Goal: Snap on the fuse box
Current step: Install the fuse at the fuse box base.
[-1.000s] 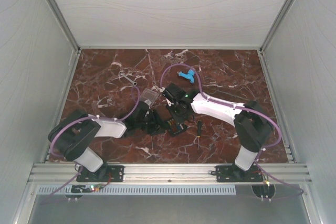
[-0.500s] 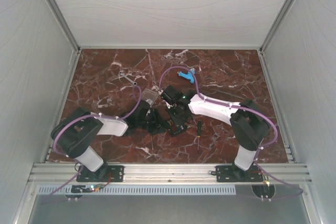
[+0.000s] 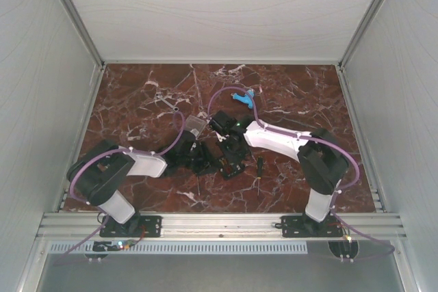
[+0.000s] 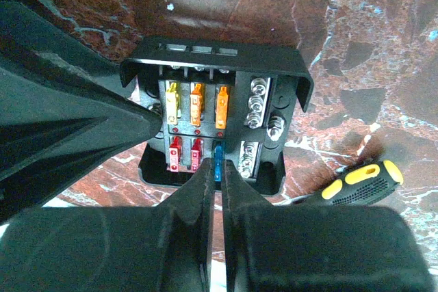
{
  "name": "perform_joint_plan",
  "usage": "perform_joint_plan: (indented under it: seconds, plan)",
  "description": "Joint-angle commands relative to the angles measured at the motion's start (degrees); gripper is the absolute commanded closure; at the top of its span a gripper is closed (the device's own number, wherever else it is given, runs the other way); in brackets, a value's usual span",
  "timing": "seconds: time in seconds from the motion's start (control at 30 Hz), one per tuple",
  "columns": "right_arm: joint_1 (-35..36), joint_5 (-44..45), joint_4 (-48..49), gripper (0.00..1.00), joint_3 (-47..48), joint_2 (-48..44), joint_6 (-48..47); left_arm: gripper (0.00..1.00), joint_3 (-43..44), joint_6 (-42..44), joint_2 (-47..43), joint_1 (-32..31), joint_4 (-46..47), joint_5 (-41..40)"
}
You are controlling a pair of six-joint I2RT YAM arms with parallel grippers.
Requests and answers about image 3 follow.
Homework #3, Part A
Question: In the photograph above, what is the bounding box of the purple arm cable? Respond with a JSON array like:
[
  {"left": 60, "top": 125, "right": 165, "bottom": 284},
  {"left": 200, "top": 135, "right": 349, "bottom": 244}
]
[
  {"left": 207, "top": 86, "right": 396, "bottom": 261},
  {"left": 53, "top": 111, "right": 188, "bottom": 267}
]

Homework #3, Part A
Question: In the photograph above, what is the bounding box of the aluminium front rail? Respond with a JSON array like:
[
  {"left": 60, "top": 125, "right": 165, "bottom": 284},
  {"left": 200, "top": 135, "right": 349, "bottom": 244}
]
[{"left": 36, "top": 212, "right": 407, "bottom": 241}]

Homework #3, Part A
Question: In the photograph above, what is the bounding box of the silver ratchet wrench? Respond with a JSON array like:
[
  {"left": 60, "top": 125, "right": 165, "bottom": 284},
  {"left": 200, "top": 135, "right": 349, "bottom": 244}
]
[{"left": 155, "top": 92, "right": 179, "bottom": 112}]

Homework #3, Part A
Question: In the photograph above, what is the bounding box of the black fuse box base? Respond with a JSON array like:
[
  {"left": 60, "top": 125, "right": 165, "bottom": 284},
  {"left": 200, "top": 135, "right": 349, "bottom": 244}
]
[{"left": 218, "top": 157, "right": 245, "bottom": 180}]

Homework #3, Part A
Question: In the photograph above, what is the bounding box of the yellow black handle screwdriver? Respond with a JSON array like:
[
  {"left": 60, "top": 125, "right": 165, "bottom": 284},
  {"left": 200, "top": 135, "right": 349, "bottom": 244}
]
[{"left": 257, "top": 157, "right": 263, "bottom": 195}]

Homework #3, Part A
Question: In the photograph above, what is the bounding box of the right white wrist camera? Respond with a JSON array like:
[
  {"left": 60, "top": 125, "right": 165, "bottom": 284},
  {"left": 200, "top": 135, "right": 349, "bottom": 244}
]
[{"left": 215, "top": 131, "right": 227, "bottom": 142}]

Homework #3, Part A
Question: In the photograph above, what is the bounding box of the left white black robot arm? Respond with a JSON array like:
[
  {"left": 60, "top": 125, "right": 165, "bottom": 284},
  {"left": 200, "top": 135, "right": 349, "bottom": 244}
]
[{"left": 66, "top": 130, "right": 218, "bottom": 236}]

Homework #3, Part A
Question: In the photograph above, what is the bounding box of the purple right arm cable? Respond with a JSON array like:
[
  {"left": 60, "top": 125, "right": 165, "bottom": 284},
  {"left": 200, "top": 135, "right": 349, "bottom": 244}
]
[{"left": 207, "top": 86, "right": 396, "bottom": 261}]

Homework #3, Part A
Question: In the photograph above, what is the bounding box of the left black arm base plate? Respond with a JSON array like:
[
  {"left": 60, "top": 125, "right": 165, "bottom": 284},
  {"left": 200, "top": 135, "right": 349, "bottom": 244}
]
[{"left": 99, "top": 213, "right": 162, "bottom": 239}]

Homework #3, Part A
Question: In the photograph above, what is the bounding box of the clear plastic fuse box lid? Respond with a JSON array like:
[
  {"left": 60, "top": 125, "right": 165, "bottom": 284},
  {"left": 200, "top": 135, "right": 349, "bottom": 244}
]
[{"left": 185, "top": 115, "right": 207, "bottom": 138}]

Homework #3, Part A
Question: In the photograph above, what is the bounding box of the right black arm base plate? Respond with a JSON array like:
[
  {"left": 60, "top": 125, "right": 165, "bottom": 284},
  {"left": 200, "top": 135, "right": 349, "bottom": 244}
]
[{"left": 273, "top": 213, "right": 344, "bottom": 238}]

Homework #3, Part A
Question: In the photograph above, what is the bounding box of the blue glue gun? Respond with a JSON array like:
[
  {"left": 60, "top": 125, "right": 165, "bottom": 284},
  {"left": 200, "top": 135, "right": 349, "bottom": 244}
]
[{"left": 231, "top": 90, "right": 255, "bottom": 109}]

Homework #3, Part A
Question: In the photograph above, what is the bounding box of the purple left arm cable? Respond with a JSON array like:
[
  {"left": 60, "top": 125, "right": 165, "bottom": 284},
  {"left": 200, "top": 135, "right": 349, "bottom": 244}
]
[{"left": 53, "top": 111, "right": 188, "bottom": 267}]

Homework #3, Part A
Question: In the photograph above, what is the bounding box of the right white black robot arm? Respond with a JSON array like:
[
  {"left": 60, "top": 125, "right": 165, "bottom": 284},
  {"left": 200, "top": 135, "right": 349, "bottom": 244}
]
[{"left": 209, "top": 111, "right": 348, "bottom": 236}]

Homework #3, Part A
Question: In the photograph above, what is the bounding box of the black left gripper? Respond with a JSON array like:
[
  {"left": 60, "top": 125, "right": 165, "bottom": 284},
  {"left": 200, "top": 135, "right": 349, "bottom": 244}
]
[{"left": 179, "top": 142, "right": 223, "bottom": 176}]

